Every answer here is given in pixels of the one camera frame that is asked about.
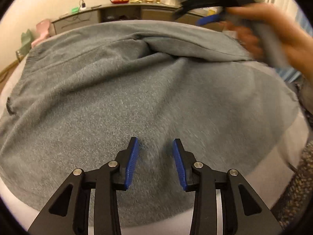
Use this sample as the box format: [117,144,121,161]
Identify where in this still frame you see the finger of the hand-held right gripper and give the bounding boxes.
[174,6,224,26]

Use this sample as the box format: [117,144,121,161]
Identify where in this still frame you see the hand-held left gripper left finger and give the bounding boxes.
[27,137,140,235]

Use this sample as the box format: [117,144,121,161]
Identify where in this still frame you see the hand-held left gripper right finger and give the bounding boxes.
[172,138,283,235]

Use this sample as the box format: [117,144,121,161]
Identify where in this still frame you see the grey sweatpants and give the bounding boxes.
[0,20,300,228]

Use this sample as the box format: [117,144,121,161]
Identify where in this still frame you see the person's right forearm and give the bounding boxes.
[302,35,313,81]

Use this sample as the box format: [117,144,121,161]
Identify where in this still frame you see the person's right hand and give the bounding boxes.
[225,4,306,71]

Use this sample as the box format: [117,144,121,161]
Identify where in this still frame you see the long grey sideboard cabinet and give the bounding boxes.
[50,3,235,36]

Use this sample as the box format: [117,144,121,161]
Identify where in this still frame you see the person's patterned clothing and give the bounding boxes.
[270,149,313,230]

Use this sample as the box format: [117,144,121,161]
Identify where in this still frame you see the pink plastic chair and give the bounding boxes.
[31,20,51,48]

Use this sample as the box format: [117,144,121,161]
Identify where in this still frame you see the green plastic chair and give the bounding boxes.
[21,29,33,54]

